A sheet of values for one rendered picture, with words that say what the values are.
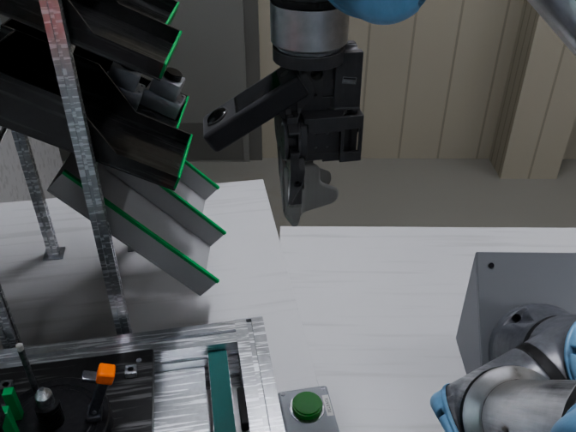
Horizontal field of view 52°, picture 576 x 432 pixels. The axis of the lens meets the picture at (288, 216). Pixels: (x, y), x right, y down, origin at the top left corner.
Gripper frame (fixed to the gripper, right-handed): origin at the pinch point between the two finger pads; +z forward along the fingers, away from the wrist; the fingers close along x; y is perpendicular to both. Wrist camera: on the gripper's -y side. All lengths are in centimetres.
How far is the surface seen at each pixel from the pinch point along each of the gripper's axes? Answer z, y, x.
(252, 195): 37, 2, 63
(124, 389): 26.2, -22.7, 0.1
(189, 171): 17.4, -11.7, 43.0
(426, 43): 57, 108, 220
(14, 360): 27.9, -39.4, 9.8
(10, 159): 51, -68, 118
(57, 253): 36, -40, 47
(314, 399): 26.0, 2.5, -6.1
